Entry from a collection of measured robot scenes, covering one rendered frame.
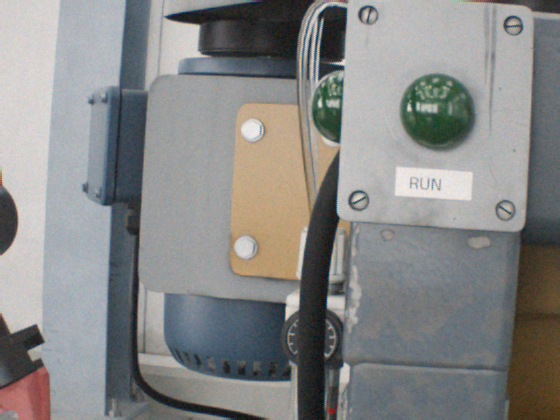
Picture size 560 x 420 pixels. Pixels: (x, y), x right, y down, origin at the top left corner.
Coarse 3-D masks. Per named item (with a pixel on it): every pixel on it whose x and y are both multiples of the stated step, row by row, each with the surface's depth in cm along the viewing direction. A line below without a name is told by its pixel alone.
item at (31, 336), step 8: (0, 312) 76; (0, 320) 75; (0, 328) 75; (8, 328) 76; (24, 328) 77; (32, 328) 79; (0, 336) 74; (8, 336) 74; (16, 336) 75; (24, 336) 77; (32, 336) 80; (40, 336) 80; (0, 344) 72; (8, 344) 73; (32, 344) 79; (40, 344) 80
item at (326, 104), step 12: (336, 72) 53; (324, 84) 52; (336, 84) 52; (312, 96) 53; (324, 96) 52; (336, 96) 52; (312, 108) 53; (324, 108) 52; (336, 108) 52; (312, 120) 53; (324, 120) 52; (336, 120) 52; (324, 132) 53; (336, 132) 52
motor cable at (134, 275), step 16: (128, 304) 104; (128, 320) 104; (128, 336) 104; (128, 352) 104; (144, 384) 105; (160, 400) 105; (176, 400) 106; (224, 416) 107; (240, 416) 108; (256, 416) 109
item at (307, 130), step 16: (320, 0) 67; (336, 0) 66; (304, 16) 69; (320, 16) 84; (304, 32) 69; (320, 32) 84; (304, 48) 70; (304, 64) 71; (304, 80) 72; (304, 96) 73; (304, 112) 74; (304, 128) 75; (304, 144) 76; (304, 160) 77
